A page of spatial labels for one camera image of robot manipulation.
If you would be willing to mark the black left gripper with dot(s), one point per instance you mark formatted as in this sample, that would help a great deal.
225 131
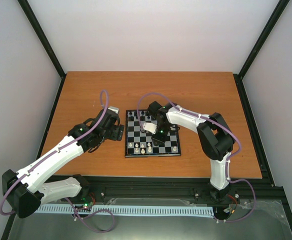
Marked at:
117 135

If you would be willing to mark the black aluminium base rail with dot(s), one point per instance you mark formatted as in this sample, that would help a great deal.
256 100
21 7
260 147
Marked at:
194 190

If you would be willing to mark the left black frame post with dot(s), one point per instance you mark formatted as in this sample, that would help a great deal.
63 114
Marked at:
30 15

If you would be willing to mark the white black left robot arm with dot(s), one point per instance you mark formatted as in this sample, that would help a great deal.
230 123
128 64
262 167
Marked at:
27 189

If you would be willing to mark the black frame post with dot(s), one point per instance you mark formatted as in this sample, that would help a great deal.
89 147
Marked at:
266 31
30 15

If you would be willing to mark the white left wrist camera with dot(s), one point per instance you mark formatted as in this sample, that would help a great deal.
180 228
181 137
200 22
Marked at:
114 109

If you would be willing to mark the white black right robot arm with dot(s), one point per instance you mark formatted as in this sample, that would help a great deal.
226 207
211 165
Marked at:
214 134

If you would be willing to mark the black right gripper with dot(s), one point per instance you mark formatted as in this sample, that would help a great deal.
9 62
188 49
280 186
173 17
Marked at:
161 140

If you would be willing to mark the light blue slotted cable duct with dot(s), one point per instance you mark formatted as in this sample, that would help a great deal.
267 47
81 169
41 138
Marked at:
149 211

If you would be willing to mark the small electronics board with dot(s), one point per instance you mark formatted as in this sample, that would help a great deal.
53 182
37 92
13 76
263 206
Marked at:
89 202

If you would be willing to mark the right black frame post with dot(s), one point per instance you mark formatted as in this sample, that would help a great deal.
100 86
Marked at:
266 31

